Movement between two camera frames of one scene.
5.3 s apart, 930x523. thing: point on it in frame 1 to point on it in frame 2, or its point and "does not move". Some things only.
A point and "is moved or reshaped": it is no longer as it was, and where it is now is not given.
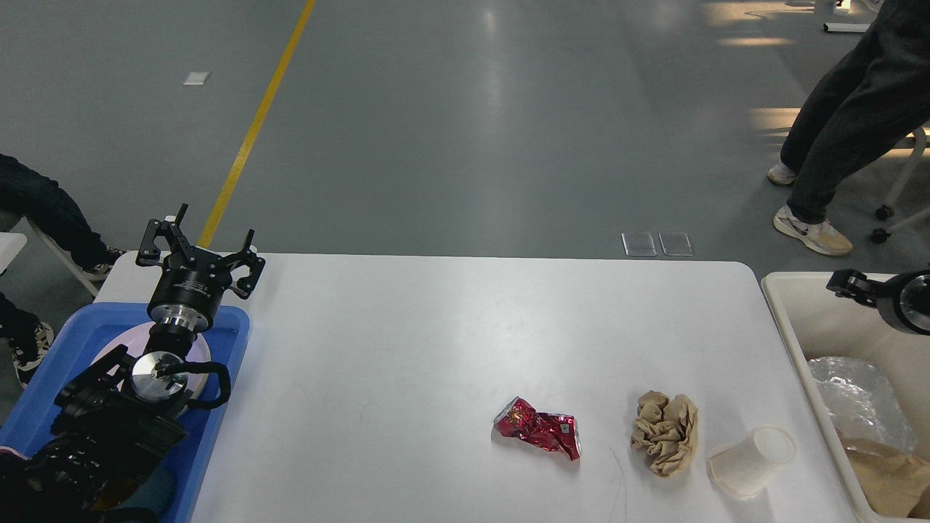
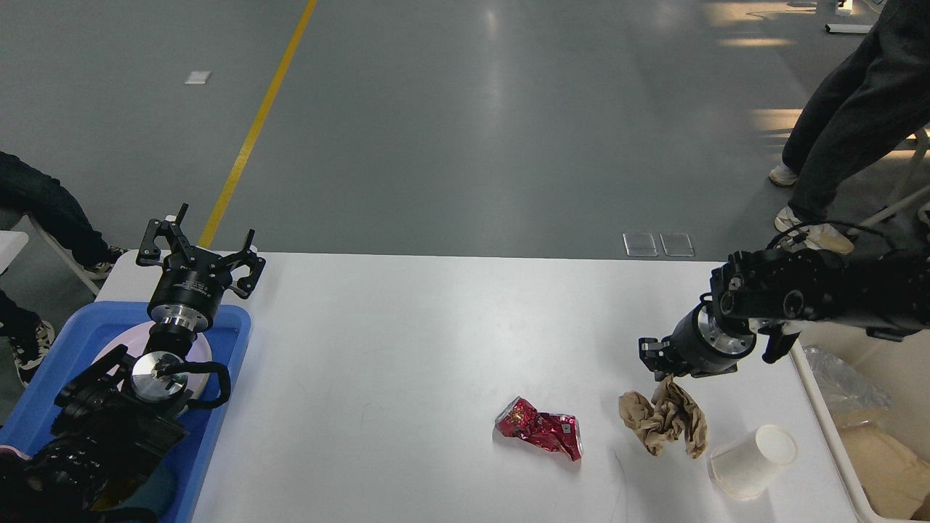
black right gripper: x=903 y=301 to x=701 y=345
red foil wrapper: x=552 y=431 does not move
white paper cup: x=742 y=468 does not move
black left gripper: x=187 y=293 does not move
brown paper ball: x=667 y=426 is moved or reshaped
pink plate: x=135 y=339 does not move
